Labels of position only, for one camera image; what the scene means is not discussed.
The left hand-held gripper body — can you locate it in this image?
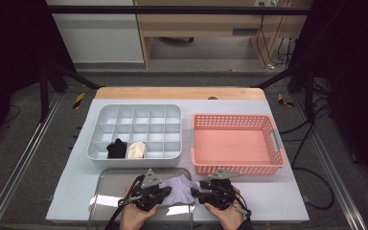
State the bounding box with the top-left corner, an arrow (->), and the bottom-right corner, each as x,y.
131,168 -> 166,213

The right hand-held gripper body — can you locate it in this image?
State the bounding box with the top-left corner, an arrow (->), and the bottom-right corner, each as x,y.
205,169 -> 243,211

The transparent grey box lid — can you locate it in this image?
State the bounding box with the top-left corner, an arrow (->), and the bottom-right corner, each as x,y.
87,168 -> 194,230

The white compartment storage box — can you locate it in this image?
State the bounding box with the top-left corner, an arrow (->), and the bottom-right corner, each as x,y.
86,103 -> 183,170

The cream sock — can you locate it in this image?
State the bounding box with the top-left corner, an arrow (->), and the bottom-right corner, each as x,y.
126,141 -> 147,160

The pink plastic basket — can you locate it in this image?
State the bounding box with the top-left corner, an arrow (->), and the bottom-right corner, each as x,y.
190,113 -> 288,176

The black sock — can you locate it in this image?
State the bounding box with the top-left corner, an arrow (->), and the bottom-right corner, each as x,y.
105,138 -> 128,160

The person's left hand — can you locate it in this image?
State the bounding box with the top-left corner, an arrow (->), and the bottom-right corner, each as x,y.
119,188 -> 161,230

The person's right hand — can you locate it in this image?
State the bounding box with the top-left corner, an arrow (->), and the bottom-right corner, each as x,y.
203,188 -> 245,230

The black yellow striped tape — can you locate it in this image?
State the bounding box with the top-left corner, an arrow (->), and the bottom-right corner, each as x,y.
277,93 -> 296,108
72,92 -> 86,110

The wooden desk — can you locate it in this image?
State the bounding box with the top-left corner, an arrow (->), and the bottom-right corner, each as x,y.
133,0 -> 314,69

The white cabinet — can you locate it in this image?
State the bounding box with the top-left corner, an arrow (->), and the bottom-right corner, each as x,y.
45,0 -> 146,64

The black curtain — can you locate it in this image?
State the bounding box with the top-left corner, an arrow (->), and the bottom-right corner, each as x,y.
288,0 -> 368,195
0,0 -> 77,152

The white power strip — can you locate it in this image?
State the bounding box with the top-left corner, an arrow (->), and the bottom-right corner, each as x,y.
254,0 -> 281,8

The left hand-held gripper cable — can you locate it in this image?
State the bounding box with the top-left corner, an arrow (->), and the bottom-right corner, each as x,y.
104,173 -> 146,230

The hand-held gripper cable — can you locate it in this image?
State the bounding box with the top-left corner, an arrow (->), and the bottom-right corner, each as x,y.
233,191 -> 253,224
104,173 -> 146,230

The right hand-held gripper cable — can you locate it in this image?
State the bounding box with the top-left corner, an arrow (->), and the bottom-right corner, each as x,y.
233,191 -> 253,224

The looped black floor cable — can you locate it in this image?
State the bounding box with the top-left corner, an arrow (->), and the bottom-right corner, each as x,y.
291,166 -> 335,211

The aluminium rail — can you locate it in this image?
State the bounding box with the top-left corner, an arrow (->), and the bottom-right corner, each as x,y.
291,94 -> 368,230
0,92 -> 63,230

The black diagonal frame strut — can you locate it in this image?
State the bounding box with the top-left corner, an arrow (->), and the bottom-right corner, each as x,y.
47,60 -> 102,90
252,61 -> 305,90

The black upright frame post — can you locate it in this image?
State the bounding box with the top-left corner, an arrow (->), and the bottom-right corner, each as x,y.
304,68 -> 316,124

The yellow cable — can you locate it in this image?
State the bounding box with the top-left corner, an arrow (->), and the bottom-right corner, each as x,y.
256,0 -> 294,69

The black horizontal frame bar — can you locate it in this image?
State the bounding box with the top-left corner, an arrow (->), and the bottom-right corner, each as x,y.
49,5 -> 311,16

